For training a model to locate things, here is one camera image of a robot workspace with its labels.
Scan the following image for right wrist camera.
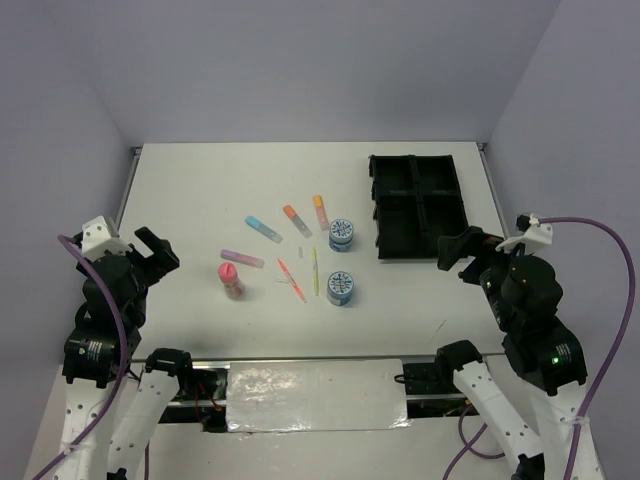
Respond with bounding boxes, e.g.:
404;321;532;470
495;213;553;255

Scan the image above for orange cap highlighter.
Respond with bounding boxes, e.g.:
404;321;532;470
283;205;312;238

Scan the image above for pink lid small bottle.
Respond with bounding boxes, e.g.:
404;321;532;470
217;262;245;300

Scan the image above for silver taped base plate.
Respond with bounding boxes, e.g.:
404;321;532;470
226;359;410;433

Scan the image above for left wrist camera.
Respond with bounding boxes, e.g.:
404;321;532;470
81;215;123;261

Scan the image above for blue cap highlighter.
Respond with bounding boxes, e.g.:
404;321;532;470
245;216;283;244

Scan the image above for yellow thin pen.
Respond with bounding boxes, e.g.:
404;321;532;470
311;246;320;296

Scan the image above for yellow cap highlighter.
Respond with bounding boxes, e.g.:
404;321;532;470
313;195;329;231

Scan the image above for blue paint jar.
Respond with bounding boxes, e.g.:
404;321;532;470
327;271;355;306
329;219;354;252

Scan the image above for upper blue paint jar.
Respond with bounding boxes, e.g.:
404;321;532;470
329;219;354;252

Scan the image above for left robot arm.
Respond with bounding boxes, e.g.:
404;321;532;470
53;216;196;479

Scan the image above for lower blue paint jar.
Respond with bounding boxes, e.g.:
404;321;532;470
327;271;355;306

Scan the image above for orange thin pen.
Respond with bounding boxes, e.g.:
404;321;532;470
277;258;307;303

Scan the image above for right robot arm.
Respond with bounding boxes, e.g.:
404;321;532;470
434;219;603;479

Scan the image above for purple cap highlighter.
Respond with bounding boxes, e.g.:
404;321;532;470
220;249;265;269

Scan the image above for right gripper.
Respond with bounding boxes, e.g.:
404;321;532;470
435;221;532;327

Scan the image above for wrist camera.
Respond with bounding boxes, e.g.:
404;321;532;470
495;213;553;255
81;215;123;261

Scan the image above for black four-compartment organizer tray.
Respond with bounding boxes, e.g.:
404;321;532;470
369;155;468;260

